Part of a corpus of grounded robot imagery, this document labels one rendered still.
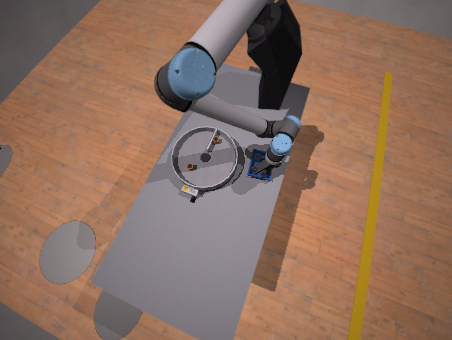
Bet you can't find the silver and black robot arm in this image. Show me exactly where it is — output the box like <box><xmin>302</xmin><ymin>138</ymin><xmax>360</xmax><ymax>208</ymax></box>
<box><xmin>154</xmin><ymin>0</ymin><xmax>301</xmax><ymax>175</ymax></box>

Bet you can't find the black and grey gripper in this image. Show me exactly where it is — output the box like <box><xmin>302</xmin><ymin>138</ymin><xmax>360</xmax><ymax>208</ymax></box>
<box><xmin>263</xmin><ymin>162</ymin><xmax>281</xmax><ymax>174</ymax></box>

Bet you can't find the blue crate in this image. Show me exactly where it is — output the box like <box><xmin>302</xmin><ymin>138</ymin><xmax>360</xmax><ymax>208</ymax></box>
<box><xmin>247</xmin><ymin>149</ymin><xmax>272</xmax><ymax>182</ymax></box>

